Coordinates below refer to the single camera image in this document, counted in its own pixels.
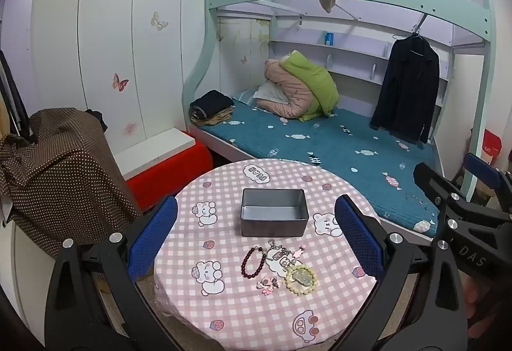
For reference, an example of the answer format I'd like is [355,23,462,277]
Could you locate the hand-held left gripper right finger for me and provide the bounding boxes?
[334,194,469,351]

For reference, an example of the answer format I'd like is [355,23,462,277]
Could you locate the pale green jade pendant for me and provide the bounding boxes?
[291,268,312,286]

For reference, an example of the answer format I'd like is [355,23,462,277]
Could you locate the black jacket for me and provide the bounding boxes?
[370,33,441,146]

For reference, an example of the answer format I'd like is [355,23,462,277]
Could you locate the red cardboard box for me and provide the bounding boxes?
[482,129,503,160]

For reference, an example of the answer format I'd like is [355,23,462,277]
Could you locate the beige butterfly sticker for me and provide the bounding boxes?
[151,11,169,31]

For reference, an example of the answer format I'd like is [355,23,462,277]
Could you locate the pink checkered tablecloth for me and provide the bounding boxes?
[153,159,401,351]

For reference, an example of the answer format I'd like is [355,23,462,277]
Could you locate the clothes hanger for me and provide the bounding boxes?
[393,25,427,56]

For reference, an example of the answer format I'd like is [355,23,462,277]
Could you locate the pale yellow bead bracelet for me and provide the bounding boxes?
[284,263,319,296]

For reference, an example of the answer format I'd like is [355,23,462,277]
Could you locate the white wall shelf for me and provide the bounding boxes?
[269,36,449,108]

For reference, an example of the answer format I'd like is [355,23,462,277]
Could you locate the white pillow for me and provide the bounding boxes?
[253,81,289,104]

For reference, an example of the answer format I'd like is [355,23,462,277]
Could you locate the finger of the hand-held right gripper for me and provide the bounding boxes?
[463,153,512,211]
[413,162,512,234]

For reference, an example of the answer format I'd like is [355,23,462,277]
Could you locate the dark red bead bracelet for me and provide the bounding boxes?
[243,246,268,280]

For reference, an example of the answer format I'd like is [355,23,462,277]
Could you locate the brown dotted cloth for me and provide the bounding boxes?
[0,107,141,260]

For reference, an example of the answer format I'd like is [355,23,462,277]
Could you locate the dark folded clothes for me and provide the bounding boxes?
[189,90,236,118]

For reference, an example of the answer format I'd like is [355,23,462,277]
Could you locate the pink and green quilt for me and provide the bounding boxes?
[256,51,340,122]

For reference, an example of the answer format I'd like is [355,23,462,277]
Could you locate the silver chain keychain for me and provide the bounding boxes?
[266,239,306,270]

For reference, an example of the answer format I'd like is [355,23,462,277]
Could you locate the grey metal tin box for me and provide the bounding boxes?
[240,188,309,238]

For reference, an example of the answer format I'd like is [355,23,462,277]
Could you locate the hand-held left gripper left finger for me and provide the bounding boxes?
[44,195,179,351]

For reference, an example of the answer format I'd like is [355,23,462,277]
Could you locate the pink charm trinket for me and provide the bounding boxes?
[256,275,283,294]

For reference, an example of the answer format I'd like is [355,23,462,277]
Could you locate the white wardrobe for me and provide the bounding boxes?
[30,0,249,144]

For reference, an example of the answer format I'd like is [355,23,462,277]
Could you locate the tan folded clothes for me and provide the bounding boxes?
[192,111,235,126]

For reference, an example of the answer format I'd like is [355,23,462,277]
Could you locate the red storage box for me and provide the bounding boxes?
[126,140,213,212]

